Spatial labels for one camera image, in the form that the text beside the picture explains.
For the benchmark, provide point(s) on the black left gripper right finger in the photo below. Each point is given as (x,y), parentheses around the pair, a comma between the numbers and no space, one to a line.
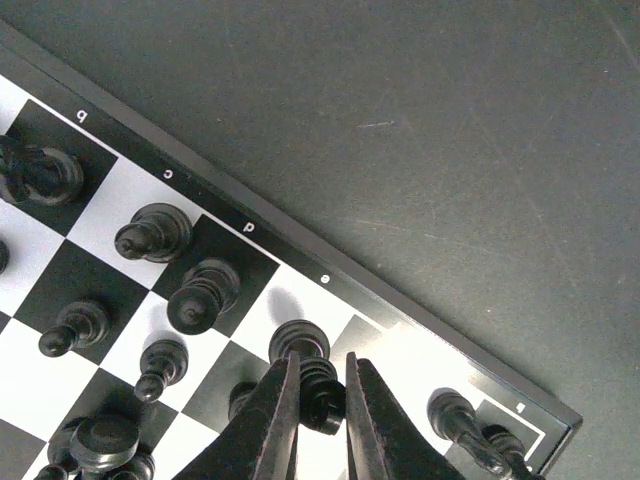
(382,441)

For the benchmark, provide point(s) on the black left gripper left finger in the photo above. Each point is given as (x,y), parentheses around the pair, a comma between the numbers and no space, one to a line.
(260,442)

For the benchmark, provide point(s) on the black chess rook lying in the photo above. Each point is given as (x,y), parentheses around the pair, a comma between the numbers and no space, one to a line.
(98,447)

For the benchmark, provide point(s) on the black chess queen standing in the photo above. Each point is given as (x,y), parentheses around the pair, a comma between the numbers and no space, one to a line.
(208,289)

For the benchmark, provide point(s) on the black white chess board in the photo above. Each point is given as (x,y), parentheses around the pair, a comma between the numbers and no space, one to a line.
(161,321)

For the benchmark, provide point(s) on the black chess pawn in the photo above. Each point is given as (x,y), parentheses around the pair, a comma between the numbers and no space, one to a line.
(79,325)

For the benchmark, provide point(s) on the black chess bishop standing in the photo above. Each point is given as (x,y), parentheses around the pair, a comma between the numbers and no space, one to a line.
(158,233)

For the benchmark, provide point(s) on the black chess knight standing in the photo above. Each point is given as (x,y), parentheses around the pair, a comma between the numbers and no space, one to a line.
(42,175)

